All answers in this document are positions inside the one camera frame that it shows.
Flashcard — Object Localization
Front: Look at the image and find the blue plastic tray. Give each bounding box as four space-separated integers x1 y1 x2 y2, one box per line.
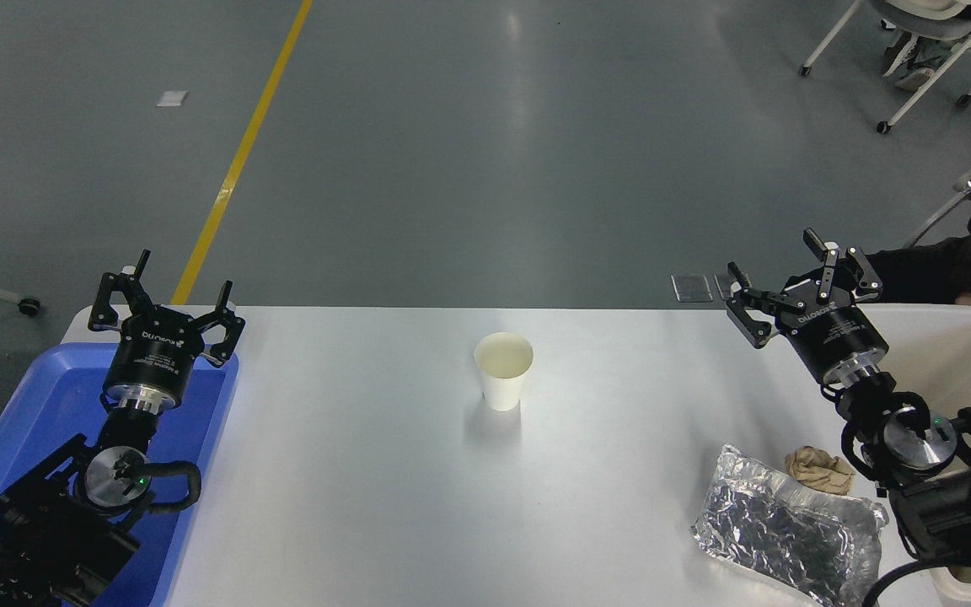
0 342 240 607

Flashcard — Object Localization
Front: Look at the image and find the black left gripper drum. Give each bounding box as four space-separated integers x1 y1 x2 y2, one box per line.
105 305 210 399

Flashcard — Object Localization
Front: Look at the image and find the white paper cup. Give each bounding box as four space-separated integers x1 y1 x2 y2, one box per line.
474 331 534 412

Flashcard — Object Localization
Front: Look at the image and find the crumpled tan paper ball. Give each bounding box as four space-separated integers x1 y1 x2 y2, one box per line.
784 446 857 496

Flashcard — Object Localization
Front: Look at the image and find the crumpled silver foil tray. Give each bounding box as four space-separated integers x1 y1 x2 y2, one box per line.
690 444 889 607

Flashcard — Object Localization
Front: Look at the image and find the large pale plastic bin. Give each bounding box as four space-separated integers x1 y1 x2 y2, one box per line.
861 303 971 607

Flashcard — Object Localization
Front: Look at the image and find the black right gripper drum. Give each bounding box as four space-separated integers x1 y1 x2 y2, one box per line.
776 282 889 382

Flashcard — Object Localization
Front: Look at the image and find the seated person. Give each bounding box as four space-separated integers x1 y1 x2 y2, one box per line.
869 0 971 92

